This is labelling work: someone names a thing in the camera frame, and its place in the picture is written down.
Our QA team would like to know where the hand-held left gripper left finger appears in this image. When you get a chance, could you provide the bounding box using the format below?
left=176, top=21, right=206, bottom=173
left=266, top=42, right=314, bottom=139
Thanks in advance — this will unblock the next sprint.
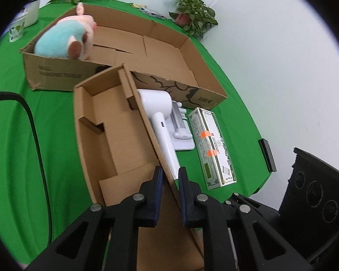
left=25, top=166, right=164, bottom=271

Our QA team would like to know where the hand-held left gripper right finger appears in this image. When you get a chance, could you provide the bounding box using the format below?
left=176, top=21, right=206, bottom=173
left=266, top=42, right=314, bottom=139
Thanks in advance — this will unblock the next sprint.
left=178, top=167, right=314, bottom=271

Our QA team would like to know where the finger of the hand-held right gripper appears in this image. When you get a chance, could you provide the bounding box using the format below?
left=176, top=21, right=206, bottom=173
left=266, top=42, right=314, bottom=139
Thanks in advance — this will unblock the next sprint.
left=223, top=192, right=280, bottom=223

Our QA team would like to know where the small cardboard insert box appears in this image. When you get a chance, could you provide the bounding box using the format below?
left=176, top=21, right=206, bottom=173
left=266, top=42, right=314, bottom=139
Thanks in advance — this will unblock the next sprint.
left=73, top=63, right=205, bottom=271

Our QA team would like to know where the large cardboard box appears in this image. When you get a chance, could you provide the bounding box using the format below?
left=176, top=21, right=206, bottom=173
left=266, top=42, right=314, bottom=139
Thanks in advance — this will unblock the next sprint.
left=19, top=4, right=229, bottom=110

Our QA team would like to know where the long green white carton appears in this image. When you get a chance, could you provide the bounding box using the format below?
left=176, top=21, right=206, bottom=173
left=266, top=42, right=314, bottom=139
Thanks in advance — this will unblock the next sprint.
left=188, top=107, right=238, bottom=191

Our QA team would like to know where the black phone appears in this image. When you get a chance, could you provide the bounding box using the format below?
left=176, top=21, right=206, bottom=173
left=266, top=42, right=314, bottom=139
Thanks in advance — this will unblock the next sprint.
left=258, top=138, right=277, bottom=173

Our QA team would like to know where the black chair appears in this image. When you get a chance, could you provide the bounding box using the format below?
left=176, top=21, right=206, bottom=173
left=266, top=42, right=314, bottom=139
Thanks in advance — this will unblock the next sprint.
left=278, top=147, right=339, bottom=264

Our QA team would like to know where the white hair dryer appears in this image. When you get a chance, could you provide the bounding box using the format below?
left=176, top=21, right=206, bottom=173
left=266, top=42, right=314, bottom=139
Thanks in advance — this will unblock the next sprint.
left=137, top=89, right=181, bottom=180

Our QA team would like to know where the green tablecloth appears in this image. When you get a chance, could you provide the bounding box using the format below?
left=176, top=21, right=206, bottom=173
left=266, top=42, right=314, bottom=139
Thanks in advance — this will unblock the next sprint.
left=0, top=0, right=269, bottom=249

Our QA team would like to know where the blue patterned tissue pack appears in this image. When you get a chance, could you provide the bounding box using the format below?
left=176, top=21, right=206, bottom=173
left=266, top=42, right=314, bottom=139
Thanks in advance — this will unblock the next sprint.
left=140, top=6, right=166, bottom=20

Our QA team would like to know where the pink pig plush toy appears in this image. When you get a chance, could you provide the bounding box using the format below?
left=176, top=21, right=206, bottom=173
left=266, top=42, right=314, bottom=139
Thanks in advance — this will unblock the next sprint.
left=34, top=2, right=97, bottom=60

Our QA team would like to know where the red pot potted plant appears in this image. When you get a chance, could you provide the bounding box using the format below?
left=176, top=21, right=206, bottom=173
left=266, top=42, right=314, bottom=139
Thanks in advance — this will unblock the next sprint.
left=169, top=0, right=219, bottom=40

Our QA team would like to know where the green patterned glass cup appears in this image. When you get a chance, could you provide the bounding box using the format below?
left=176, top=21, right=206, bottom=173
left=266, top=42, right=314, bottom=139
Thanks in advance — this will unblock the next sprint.
left=8, top=13, right=27, bottom=43

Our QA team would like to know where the white kettle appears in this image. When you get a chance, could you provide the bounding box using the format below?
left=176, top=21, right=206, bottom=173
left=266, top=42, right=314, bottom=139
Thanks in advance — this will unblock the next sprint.
left=22, top=0, right=40, bottom=29

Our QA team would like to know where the black cable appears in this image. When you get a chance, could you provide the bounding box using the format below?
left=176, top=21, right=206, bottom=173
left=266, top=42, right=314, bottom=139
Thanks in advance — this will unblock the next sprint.
left=0, top=92, right=53, bottom=246

